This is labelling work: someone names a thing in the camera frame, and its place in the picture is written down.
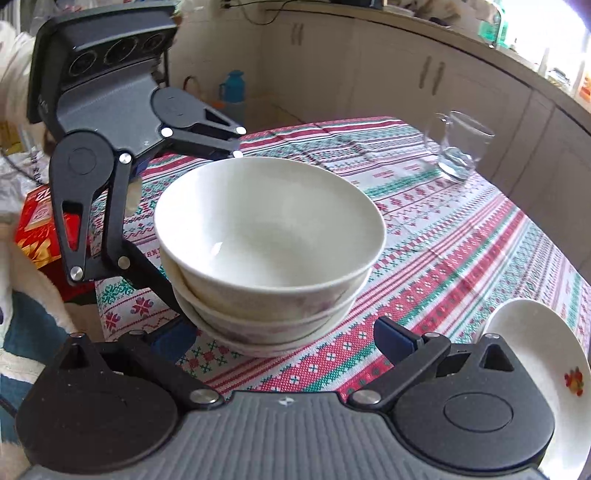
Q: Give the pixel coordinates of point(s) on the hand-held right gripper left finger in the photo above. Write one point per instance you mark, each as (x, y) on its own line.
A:
(173, 341)

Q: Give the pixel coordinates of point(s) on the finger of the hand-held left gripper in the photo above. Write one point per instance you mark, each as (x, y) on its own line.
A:
(217, 145)
(117, 217)

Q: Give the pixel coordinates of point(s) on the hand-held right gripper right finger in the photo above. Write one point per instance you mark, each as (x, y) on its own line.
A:
(392, 339)

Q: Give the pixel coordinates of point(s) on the white floral plate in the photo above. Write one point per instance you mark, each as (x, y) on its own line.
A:
(531, 341)

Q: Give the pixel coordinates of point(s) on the blue plastic bottle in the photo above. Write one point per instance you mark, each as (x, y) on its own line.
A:
(232, 92)

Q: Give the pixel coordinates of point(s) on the red cardboard box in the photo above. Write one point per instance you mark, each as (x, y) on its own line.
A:
(39, 230)

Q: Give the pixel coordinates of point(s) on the white plastic bag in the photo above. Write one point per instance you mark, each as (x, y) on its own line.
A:
(23, 175)

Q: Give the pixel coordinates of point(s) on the patterned red green tablecloth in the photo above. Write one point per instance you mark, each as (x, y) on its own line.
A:
(461, 258)

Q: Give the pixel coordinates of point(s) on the white teal fleece garment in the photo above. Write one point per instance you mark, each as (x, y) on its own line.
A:
(32, 332)

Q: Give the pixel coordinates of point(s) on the clear glass mug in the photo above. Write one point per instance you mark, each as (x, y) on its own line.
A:
(457, 147)

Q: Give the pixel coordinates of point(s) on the kitchen countertop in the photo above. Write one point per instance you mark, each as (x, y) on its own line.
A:
(461, 32)

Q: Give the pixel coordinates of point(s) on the glass storage jar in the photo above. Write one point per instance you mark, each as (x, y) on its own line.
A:
(558, 77)

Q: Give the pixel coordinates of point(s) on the orange juice bottle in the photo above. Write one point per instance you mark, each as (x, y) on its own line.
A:
(585, 86)

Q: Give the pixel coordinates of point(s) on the white plastic wrap roll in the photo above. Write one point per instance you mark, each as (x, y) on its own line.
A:
(543, 59)

